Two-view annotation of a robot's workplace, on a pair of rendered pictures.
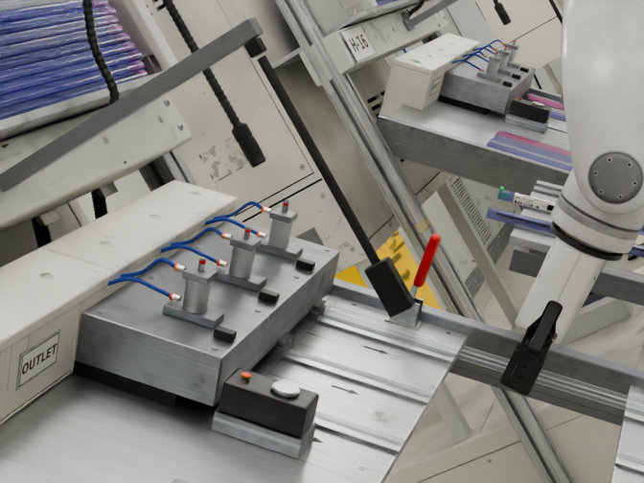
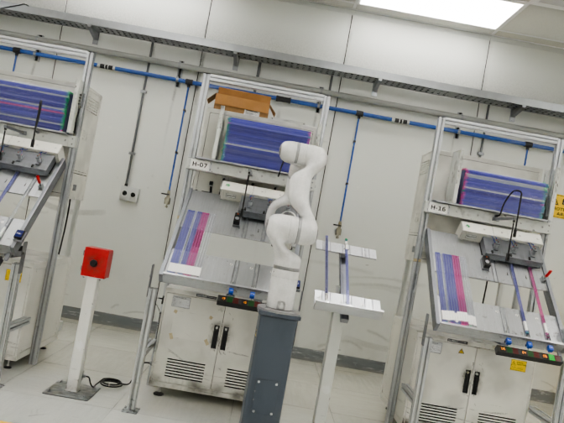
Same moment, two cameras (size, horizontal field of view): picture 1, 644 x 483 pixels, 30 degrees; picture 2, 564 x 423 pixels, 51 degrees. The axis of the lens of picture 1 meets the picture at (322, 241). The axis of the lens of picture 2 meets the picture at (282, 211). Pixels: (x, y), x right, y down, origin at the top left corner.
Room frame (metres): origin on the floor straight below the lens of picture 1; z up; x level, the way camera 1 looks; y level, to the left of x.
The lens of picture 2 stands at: (-0.17, -3.11, 1.07)
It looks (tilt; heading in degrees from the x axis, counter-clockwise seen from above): 1 degrees up; 66
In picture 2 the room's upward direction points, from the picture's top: 10 degrees clockwise
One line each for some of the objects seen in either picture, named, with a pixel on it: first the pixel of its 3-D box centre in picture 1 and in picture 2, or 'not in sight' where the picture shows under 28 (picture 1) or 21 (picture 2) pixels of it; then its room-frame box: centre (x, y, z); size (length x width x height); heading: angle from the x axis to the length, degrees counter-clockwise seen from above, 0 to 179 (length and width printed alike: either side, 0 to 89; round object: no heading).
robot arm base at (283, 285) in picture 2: not in sight; (282, 289); (0.97, -0.71, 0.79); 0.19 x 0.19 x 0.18
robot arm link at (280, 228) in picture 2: not in sight; (284, 241); (0.94, -0.70, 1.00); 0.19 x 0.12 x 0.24; 159
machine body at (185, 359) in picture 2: not in sight; (221, 340); (1.14, 0.36, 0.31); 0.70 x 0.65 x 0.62; 157
